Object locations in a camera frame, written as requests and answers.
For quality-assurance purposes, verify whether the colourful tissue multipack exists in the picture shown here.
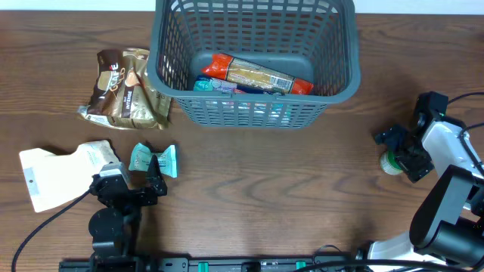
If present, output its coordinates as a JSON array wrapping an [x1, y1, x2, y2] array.
[[193, 76, 271, 94]]

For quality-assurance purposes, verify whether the teal tissue pack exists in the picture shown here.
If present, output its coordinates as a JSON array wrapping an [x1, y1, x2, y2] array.
[[129, 143, 178, 178]]

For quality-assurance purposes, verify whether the grey plastic basket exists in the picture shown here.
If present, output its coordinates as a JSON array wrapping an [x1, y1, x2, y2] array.
[[147, 0, 361, 128]]

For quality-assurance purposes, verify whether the green lid jar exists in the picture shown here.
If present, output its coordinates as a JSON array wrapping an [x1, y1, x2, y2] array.
[[380, 150, 403, 175]]

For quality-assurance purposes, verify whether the gold brown coffee bag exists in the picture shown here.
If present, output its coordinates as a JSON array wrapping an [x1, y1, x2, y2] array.
[[78, 48, 171, 130]]

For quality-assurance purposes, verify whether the orange pasta packet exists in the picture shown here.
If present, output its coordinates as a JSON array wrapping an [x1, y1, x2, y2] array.
[[201, 53, 314, 95]]

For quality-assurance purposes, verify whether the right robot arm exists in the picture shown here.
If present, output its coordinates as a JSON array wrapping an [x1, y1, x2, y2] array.
[[363, 91, 483, 271]]

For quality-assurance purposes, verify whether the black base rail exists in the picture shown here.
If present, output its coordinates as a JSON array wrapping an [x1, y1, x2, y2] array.
[[58, 255, 349, 272]]

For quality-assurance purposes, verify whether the cream paper pouch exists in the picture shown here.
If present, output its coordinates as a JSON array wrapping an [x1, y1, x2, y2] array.
[[19, 141, 119, 213]]

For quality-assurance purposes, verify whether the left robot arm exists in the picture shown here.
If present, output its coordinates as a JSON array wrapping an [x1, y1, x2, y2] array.
[[88, 156, 167, 258]]

